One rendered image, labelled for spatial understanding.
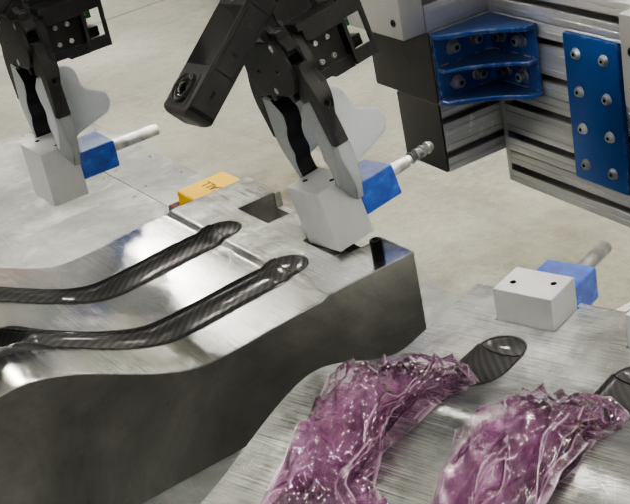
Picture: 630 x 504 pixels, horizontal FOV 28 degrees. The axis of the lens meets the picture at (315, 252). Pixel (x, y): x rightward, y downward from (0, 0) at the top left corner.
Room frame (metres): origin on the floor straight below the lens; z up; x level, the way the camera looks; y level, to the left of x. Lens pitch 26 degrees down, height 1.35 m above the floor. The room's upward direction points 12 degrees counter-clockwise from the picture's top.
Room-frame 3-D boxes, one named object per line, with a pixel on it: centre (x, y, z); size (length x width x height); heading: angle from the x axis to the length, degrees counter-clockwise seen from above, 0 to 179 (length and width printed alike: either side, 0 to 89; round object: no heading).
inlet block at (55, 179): (1.15, 0.19, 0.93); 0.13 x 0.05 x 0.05; 119
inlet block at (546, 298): (0.85, -0.19, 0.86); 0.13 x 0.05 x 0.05; 136
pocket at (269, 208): (1.03, 0.03, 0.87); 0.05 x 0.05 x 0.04; 29
